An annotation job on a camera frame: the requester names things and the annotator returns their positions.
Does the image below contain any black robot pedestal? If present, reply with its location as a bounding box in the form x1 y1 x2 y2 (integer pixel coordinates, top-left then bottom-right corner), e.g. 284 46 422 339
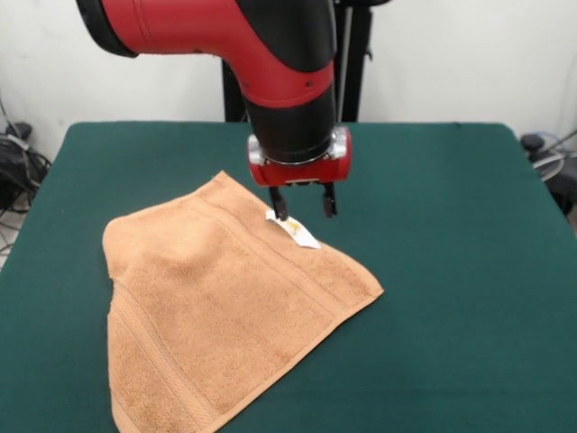
220 0 393 124

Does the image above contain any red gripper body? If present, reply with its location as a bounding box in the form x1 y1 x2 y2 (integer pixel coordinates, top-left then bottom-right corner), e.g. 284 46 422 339
246 125 354 189

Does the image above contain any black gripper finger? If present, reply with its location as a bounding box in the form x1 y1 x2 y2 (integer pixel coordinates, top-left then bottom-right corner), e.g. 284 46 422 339
268 184 289 223
319 180 339 220

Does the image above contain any black cable bundle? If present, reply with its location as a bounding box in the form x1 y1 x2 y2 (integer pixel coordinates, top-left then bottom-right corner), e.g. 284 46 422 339
0 121 53 217

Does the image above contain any dark green table cloth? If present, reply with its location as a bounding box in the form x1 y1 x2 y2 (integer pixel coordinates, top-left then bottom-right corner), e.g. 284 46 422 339
0 120 577 433

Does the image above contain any tan terry towel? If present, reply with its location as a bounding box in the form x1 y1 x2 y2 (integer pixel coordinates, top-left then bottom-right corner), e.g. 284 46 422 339
101 170 386 433

